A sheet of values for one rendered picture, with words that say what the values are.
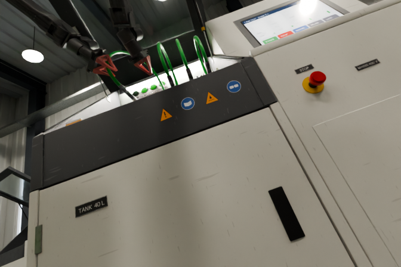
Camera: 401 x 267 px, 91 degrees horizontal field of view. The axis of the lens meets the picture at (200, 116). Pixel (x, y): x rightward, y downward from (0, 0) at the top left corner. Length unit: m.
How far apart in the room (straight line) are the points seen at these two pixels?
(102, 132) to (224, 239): 0.42
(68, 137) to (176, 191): 0.36
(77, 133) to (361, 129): 0.73
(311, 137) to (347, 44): 0.30
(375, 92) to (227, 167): 0.41
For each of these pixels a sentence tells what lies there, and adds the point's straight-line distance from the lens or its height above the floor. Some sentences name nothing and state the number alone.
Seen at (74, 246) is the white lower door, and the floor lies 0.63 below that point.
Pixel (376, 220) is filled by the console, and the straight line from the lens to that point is 0.55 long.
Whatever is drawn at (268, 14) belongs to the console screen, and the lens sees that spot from 1.23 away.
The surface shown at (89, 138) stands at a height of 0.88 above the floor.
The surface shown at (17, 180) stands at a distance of 4.16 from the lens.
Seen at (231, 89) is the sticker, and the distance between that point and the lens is 0.56.
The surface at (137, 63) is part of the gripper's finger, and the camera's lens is 0.91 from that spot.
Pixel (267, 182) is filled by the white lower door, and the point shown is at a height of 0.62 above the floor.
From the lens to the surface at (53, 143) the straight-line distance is 0.71.
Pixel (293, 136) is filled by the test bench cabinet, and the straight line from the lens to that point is 0.52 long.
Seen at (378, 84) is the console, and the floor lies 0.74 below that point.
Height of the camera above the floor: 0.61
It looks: 24 degrees up
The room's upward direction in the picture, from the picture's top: 20 degrees counter-clockwise
